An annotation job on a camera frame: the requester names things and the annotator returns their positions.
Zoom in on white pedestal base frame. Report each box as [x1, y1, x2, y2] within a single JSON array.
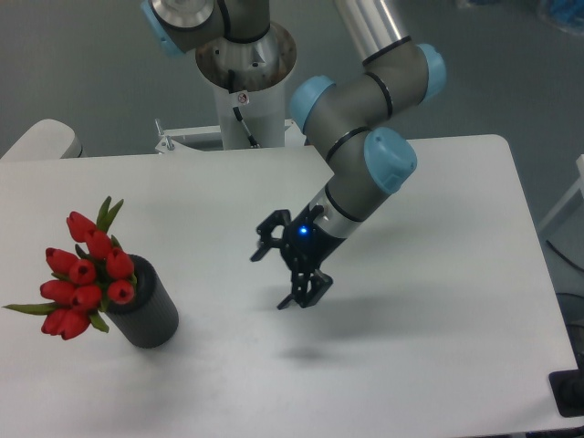
[[154, 119, 308, 154]]

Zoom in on black cable on floor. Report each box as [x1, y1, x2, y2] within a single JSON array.
[[546, 239, 584, 270]]

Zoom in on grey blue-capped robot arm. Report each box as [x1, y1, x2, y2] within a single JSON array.
[[141, 1, 446, 308]]

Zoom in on black box at table edge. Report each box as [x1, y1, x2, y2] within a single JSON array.
[[548, 370, 583, 418]]

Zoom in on dark grey ribbed vase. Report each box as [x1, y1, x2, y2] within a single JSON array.
[[106, 255, 179, 349]]

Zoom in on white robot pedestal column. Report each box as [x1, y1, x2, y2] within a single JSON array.
[[195, 22, 297, 150]]

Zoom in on white rounded chair back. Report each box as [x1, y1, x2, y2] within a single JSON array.
[[1, 119, 86, 162]]

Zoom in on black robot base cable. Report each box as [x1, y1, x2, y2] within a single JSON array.
[[227, 68, 262, 150]]

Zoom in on blue items in bag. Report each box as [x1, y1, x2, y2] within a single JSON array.
[[453, 0, 583, 37]]

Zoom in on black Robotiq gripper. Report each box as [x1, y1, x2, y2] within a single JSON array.
[[250, 205, 343, 309]]

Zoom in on white frame at right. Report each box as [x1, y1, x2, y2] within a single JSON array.
[[537, 155, 583, 239]]

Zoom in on red tulip bouquet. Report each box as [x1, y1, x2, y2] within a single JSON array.
[[5, 197, 140, 340]]

